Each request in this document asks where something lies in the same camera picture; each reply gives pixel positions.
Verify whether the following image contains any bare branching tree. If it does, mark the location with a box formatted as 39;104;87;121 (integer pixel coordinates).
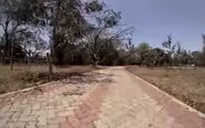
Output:
79;9;135;69

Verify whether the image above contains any red and tan brick path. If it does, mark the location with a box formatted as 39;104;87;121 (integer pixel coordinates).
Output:
0;65;205;128

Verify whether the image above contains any row of trees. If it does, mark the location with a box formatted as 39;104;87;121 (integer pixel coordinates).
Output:
99;33;205;68

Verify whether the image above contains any large leafy tree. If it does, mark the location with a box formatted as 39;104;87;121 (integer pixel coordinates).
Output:
0;0;106;68

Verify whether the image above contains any thin young tree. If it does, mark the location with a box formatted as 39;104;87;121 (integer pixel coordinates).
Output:
161;33;175;77

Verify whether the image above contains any pale stone kerb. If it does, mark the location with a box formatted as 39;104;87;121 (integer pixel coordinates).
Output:
131;72;205;124
0;79;58;101

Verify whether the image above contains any dry brown grass ground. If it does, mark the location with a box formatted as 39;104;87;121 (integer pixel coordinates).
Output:
0;62;103;98
124;64;205;120

